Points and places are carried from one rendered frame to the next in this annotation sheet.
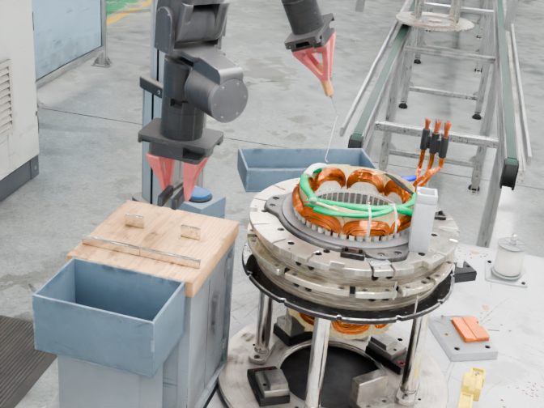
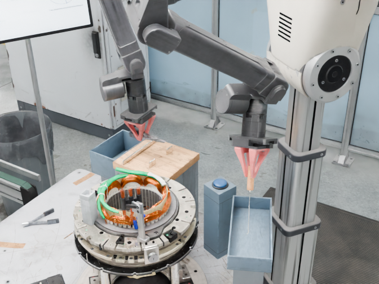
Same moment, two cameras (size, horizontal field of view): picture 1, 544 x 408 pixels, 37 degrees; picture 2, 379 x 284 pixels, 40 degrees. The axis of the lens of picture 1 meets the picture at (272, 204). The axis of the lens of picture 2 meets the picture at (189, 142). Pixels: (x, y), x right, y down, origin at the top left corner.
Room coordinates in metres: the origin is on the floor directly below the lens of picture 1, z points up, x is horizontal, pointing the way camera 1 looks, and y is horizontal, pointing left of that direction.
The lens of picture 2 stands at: (1.63, -1.12, 1.95)
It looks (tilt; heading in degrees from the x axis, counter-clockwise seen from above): 30 degrees down; 110
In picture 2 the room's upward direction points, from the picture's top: 1 degrees counter-clockwise
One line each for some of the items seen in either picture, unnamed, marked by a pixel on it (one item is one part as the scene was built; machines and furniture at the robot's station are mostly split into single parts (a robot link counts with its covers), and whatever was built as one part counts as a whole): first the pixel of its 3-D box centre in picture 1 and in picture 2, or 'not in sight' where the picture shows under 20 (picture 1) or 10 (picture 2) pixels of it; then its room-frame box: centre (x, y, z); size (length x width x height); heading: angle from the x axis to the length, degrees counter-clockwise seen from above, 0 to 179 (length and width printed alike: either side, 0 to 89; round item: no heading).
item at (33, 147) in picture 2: not in sight; (21, 152); (-0.15, 0.95, 0.39); 0.39 x 0.39 x 0.35
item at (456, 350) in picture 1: (461, 336); not in sight; (1.27, -0.38, 0.79); 0.12 x 0.09 x 0.02; 13
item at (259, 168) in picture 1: (300, 226); (248, 265); (1.41, -0.06, 0.92); 0.25 x 0.11 x 0.28; 103
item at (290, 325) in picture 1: (296, 314); (180, 269); (1.21, -0.06, 0.85); 0.06 x 0.04 x 0.05; 127
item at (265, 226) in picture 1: (353, 220); (135, 208); (1.11, -0.13, 1.09); 0.32 x 0.32 x 0.01
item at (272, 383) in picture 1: (272, 380); not in sight; (1.04, -0.02, 0.83); 0.05 x 0.04 x 0.02; 19
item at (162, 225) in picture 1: (157, 244); (156, 160); (1.05, 0.16, 1.05); 0.20 x 0.19 x 0.02; 166
